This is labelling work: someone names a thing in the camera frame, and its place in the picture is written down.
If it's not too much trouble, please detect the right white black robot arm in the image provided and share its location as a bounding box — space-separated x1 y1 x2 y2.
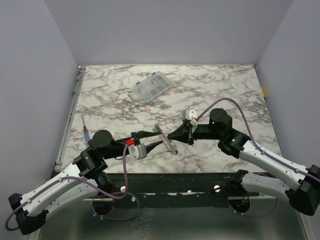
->
168 108 320 216

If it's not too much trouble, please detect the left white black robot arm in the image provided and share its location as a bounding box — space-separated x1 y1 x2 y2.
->
8 130 163 235

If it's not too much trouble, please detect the red blue screwdriver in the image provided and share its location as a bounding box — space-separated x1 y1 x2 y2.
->
81 115 90 147

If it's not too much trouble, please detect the clear plastic organizer box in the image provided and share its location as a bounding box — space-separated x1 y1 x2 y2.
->
133 71 174 103

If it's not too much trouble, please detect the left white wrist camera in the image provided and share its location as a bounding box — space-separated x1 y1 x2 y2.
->
128 143 147 161

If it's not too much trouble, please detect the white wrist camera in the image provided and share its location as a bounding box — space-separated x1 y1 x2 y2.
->
128 143 147 161
182 109 198 126

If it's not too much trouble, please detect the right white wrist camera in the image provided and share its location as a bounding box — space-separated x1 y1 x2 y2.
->
182 109 198 126

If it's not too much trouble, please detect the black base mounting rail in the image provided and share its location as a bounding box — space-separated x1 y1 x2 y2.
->
91 170 248 212

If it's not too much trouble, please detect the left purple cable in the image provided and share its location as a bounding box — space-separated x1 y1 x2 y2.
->
5 139 141 232

